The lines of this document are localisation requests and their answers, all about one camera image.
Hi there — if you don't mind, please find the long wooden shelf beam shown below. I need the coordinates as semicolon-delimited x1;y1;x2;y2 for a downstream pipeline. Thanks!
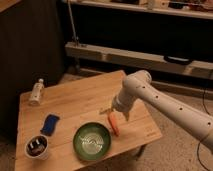
65;42;213;78

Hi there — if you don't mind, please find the blue sponge cloth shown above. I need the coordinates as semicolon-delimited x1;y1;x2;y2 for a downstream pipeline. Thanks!
40;114;60;136

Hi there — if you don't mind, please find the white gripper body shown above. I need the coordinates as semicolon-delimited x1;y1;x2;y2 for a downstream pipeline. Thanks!
112;95;133;113

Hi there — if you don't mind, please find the black handle on beam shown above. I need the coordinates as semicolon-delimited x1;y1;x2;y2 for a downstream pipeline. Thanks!
163;56;193;65

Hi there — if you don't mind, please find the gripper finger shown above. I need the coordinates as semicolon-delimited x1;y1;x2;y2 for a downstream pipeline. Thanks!
123;112;130;121
99;108;113;114

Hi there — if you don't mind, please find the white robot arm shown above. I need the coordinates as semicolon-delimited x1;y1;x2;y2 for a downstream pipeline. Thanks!
102;70;213;153

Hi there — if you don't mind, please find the green bowl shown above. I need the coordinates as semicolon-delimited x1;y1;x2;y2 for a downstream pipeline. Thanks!
73;122;111;161

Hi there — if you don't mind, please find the white cup with contents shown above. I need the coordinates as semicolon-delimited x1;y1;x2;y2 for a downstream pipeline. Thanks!
24;135;50;160

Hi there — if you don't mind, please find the black cable on floor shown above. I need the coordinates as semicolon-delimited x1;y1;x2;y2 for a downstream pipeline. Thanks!
196;69;213;171

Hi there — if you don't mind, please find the orange pepper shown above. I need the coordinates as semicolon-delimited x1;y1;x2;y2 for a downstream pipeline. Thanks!
108;112;119;136

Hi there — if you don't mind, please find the wooden table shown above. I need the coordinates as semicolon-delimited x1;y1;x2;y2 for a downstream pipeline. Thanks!
15;70;162;171

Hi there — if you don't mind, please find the metal stand pole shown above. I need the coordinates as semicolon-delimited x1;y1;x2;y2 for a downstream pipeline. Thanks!
67;0;80;46

